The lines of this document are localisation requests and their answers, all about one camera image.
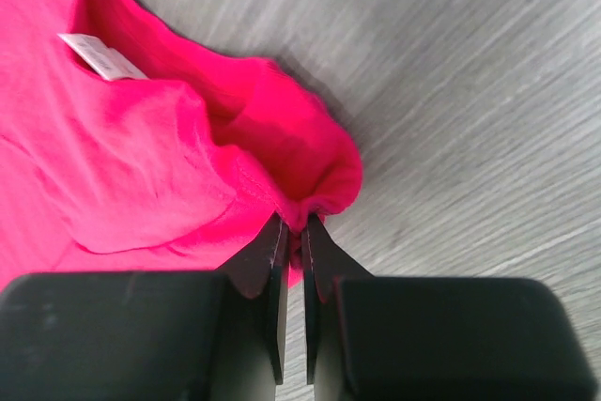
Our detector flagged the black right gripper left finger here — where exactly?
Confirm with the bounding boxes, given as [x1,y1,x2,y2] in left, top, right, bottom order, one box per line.
[220,217,289,385]

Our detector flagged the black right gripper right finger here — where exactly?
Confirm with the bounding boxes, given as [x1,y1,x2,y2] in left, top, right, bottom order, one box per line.
[300,215,373,385]

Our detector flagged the magenta red t-shirt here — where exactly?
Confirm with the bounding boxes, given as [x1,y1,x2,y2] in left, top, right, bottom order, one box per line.
[1,0,362,285]

